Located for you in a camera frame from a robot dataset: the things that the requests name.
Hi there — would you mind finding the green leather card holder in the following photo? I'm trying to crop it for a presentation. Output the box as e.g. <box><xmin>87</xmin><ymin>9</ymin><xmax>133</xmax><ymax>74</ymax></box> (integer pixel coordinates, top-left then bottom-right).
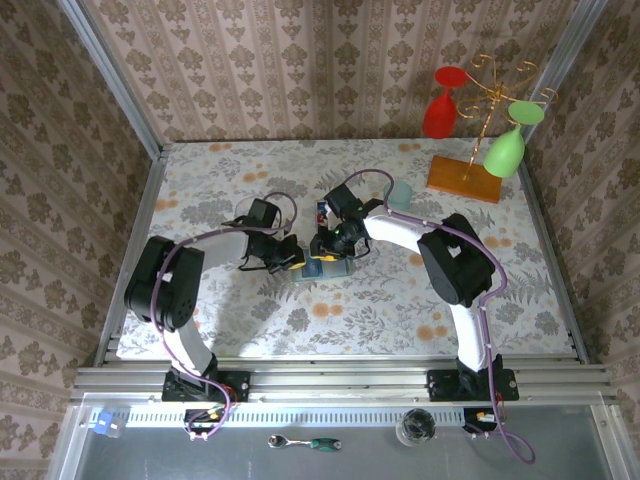
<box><xmin>291</xmin><ymin>255</ymin><xmax>355</xmax><ymax>285</ymax></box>

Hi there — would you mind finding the teal plastic cup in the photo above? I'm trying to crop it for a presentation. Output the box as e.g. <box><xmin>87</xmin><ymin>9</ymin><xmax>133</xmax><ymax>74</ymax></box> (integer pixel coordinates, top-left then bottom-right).
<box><xmin>382</xmin><ymin>180</ymin><xmax>414</xmax><ymax>214</ymax></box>

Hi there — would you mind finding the floral patterned table cover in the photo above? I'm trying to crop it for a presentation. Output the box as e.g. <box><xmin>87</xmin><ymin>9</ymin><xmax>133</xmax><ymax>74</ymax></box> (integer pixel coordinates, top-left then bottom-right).
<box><xmin>117</xmin><ymin>139</ymin><xmax>576</xmax><ymax>359</ymax></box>

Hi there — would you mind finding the gold rack with wooden base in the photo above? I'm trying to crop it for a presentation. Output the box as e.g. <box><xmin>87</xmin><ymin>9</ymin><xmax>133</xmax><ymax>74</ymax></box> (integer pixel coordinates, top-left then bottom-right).
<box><xmin>426</xmin><ymin>53</ymin><xmax>560</xmax><ymax>205</ymax></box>

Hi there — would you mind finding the red plastic wine glass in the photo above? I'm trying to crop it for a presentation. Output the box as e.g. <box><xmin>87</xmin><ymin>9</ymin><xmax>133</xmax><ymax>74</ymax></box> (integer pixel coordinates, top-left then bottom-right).
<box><xmin>422</xmin><ymin>66</ymin><xmax>470</xmax><ymax>140</ymax></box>

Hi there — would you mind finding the green plastic wine glass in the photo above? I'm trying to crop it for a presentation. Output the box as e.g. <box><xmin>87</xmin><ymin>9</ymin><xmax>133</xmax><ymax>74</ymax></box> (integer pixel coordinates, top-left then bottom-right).
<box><xmin>482</xmin><ymin>99</ymin><xmax>545</xmax><ymax>179</ymax></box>

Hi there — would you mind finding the black power connector box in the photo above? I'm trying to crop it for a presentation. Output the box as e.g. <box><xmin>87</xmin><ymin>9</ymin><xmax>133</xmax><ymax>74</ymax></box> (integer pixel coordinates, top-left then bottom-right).
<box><xmin>462</xmin><ymin>407</ymin><xmax>506</xmax><ymax>441</ymax></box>
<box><xmin>183</xmin><ymin>407</ymin><xmax>226</xmax><ymax>444</ymax></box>

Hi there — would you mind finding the clear glass jar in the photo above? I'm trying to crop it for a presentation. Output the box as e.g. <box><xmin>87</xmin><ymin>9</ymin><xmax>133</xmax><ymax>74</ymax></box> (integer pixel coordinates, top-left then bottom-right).
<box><xmin>395</xmin><ymin>407</ymin><xmax>436</xmax><ymax>448</ymax></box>

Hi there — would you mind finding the grey metal shelf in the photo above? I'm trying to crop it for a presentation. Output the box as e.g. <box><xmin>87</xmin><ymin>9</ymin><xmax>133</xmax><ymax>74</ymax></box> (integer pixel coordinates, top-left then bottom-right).
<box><xmin>47</xmin><ymin>392</ymin><xmax>629</xmax><ymax>480</ymax></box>

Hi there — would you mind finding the blue and white connector block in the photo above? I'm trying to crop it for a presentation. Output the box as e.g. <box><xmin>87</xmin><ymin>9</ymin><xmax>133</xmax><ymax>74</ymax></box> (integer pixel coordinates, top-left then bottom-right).
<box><xmin>89</xmin><ymin>410</ymin><xmax>124</xmax><ymax>439</ymax></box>

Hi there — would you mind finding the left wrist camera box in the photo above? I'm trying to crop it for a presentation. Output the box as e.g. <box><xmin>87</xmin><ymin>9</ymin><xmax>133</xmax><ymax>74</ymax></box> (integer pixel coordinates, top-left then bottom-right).
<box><xmin>247</xmin><ymin>197</ymin><xmax>281</xmax><ymax>229</ymax></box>

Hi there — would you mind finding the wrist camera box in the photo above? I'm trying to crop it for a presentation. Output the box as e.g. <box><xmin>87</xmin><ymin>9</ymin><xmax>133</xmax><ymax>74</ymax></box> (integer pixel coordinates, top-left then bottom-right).
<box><xmin>323</xmin><ymin>182</ymin><xmax>386</xmax><ymax>222</ymax></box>
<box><xmin>247</xmin><ymin>197</ymin><xmax>281</xmax><ymax>229</ymax></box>

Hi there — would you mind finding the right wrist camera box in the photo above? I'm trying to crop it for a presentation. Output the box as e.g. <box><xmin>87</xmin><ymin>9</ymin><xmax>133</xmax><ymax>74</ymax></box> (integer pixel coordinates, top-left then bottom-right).
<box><xmin>323</xmin><ymin>182</ymin><xmax>386</xmax><ymax>222</ymax></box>

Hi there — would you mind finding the aluminium frame rail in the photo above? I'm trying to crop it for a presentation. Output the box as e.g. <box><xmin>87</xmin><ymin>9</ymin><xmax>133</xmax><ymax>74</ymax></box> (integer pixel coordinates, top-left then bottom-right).
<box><xmin>69</xmin><ymin>355</ymin><xmax>621</xmax><ymax>404</ymax></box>

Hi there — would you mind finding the aluminium table side rail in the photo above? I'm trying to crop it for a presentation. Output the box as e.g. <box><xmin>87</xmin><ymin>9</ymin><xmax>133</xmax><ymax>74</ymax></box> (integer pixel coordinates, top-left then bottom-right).
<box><xmin>92</xmin><ymin>144</ymin><xmax>171</xmax><ymax>369</ymax></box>
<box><xmin>517</xmin><ymin>144</ymin><xmax>591</xmax><ymax>364</ymax></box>

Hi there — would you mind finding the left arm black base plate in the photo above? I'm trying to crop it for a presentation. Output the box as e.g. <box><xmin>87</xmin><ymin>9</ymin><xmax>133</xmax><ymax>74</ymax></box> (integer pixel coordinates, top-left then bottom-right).
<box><xmin>162</xmin><ymin>370</ymin><xmax>251</xmax><ymax>403</ymax></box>

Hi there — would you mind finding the white slotted cable duct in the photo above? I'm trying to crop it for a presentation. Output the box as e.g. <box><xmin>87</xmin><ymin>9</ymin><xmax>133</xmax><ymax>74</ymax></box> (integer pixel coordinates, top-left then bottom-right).
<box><xmin>89</xmin><ymin>406</ymin><xmax>501</xmax><ymax>429</ymax></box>

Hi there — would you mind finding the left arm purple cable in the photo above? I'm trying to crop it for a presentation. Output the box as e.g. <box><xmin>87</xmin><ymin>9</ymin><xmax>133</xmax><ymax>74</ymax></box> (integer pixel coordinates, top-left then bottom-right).
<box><xmin>152</xmin><ymin>191</ymin><xmax>300</xmax><ymax>442</ymax></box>

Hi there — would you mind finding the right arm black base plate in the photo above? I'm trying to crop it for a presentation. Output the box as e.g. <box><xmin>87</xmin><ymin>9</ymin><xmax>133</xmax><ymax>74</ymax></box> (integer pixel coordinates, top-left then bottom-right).
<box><xmin>427</xmin><ymin>368</ymin><xmax>520</xmax><ymax>402</ymax></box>

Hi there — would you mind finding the ratchet wrench with green handle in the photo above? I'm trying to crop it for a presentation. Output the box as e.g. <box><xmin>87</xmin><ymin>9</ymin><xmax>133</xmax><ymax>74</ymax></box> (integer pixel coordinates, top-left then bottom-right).
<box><xmin>267</xmin><ymin>433</ymin><xmax>343</xmax><ymax>451</ymax></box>

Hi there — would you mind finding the aluminium frame post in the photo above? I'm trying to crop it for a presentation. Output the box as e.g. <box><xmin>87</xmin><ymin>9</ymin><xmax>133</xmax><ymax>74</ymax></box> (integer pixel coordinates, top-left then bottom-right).
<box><xmin>57</xmin><ymin>0</ymin><xmax>169</xmax><ymax>160</ymax></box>
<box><xmin>519</xmin><ymin>0</ymin><xmax>614</xmax><ymax>151</ymax></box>

